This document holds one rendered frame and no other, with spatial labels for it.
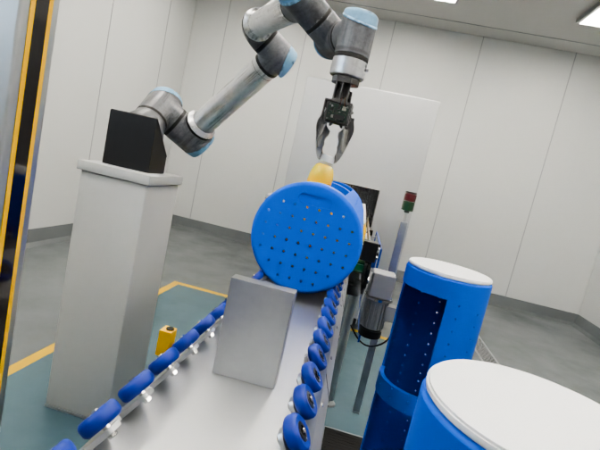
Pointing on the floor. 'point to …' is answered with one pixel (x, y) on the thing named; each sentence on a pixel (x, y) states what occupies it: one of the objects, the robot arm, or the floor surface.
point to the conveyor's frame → (347, 322)
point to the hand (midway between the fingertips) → (328, 156)
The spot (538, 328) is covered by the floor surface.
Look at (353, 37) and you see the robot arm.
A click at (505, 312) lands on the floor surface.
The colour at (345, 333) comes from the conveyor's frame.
